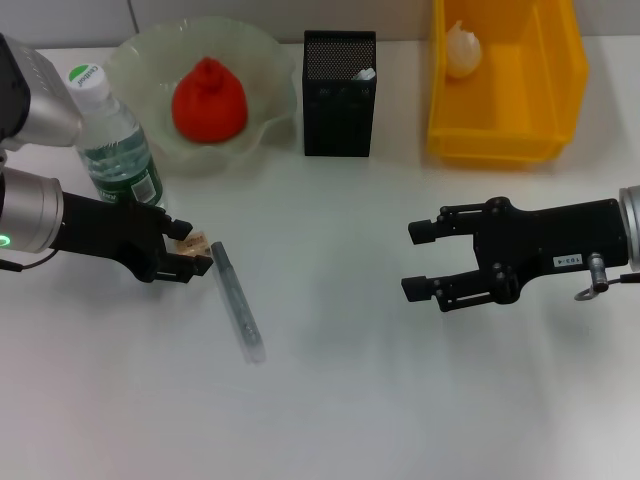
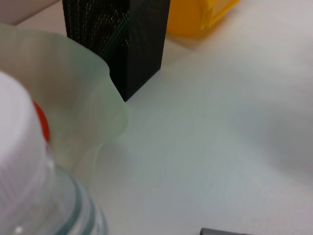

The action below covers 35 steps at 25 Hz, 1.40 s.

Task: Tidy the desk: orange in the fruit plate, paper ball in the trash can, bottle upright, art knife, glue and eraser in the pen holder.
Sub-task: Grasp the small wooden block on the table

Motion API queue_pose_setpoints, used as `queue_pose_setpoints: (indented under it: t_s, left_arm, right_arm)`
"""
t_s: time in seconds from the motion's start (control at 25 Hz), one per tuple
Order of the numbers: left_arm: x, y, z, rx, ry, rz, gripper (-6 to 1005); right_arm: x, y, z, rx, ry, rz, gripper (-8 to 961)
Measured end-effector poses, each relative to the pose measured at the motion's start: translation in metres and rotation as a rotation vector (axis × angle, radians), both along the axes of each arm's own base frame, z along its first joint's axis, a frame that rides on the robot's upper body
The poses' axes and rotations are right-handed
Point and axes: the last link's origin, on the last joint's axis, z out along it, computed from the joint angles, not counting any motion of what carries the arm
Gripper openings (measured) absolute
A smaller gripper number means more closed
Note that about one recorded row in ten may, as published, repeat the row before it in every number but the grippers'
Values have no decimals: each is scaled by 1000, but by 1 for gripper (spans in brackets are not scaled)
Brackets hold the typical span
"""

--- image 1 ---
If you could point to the red-orange knitted toy orange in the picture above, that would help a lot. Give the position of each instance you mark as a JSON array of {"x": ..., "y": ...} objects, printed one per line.
[{"x": 210, "y": 107}]

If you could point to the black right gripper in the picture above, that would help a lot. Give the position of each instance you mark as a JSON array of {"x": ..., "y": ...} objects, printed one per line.
[{"x": 550, "y": 240}]

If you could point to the green glass fruit plate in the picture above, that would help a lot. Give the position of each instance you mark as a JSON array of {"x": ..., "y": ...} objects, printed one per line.
[{"x": 265, "y": 75}]

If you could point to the white paper ball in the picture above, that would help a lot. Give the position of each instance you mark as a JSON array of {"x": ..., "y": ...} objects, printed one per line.
[{"x": 462, "y": 52}]

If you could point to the grey marker pen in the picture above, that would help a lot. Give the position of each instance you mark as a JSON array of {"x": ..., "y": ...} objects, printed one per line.
[{"x": 237, "y": 302}]

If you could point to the beige eraser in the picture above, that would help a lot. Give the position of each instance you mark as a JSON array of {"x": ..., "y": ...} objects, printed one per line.
[{"x": 192, "y": 245}]

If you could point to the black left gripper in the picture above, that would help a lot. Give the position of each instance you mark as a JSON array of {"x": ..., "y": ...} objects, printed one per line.
[{"x": 115, "y": 230}]

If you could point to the yellow plastic bin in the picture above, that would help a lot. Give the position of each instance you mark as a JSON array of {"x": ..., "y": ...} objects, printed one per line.
[{"x": 505, "y": 125}]

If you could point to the clear bottle with green label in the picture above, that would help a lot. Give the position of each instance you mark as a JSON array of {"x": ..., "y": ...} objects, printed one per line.
[{"x": 125, "y": 165}]

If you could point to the black mesh pen holder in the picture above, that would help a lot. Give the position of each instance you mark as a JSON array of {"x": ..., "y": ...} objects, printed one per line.
[{"x": 340, "y": 120}]

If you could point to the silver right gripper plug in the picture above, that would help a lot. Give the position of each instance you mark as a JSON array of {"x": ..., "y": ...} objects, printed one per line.
[{"x": 597, "y": 270}]

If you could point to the green pen with white cap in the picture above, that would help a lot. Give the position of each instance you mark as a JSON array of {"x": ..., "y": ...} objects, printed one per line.
[{"x": 366, "y": 74}]

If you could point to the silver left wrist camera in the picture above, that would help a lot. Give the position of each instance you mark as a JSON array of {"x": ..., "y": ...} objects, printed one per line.
[{"x": 50, "y": 115}]

